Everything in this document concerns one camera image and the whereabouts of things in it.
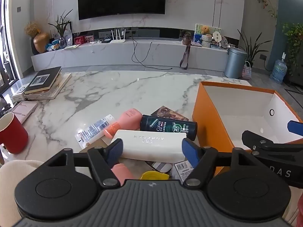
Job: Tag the gold vase with dried flowers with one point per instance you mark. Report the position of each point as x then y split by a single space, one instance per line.
40 43

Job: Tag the tall leafy floor plant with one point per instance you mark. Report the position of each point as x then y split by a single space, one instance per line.
252 49

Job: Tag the pink pump bottle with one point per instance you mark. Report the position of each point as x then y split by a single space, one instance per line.
129 120

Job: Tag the orange cardboard box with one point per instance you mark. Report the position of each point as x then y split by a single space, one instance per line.
201 113

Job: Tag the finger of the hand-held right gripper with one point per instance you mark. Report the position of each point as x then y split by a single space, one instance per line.
296 128
251 138

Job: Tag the person's cream clothing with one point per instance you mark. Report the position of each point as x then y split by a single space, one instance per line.
14 184

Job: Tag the beige book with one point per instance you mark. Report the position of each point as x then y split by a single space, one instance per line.
60 85

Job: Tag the white router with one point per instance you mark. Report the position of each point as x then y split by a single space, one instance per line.
117 39

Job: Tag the green plant in glass vase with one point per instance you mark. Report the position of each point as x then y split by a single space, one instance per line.
61 28

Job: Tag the gold box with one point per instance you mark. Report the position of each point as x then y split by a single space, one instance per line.
100 144

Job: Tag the red mug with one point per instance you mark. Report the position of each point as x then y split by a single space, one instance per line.
14 137

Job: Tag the dark shampoo bottle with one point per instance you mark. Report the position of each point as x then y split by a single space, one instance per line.
165 125

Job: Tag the climbing green plant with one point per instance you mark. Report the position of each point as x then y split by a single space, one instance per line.
294 40

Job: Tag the teddy bear picture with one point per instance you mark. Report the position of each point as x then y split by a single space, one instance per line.
204 30

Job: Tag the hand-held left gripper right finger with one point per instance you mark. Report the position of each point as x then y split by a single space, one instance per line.
190 151

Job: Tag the blue snack bags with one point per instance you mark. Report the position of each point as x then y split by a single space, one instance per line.
54 45

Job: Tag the white barcode tube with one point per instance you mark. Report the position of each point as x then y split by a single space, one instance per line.
94 130

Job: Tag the pink silicone cup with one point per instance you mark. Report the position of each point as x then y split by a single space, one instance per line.
122 173

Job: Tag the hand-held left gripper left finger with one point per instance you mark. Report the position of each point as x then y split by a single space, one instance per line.
116 149

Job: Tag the dark cabinet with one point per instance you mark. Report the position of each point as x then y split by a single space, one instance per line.
296 75

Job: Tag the white flat box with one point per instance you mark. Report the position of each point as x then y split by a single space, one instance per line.
20 93

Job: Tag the white glasses case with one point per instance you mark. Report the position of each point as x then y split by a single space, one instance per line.
151 146

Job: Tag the clear labelled box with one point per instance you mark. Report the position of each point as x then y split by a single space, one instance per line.
181 170

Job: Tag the blue water jug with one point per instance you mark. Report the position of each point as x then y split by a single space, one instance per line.
278 71

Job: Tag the black plaid pouch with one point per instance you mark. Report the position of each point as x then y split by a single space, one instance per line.
161 167

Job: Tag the pink flat box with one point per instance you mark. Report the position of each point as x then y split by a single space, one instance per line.
22 111

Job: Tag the grey trash bin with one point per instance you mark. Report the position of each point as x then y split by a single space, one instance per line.
234 62

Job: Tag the illustrated card box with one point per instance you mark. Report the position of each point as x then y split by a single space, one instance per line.
165 112

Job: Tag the black book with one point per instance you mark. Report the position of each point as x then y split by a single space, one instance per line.
42 80

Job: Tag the woven handbag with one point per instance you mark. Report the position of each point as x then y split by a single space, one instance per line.
246 72

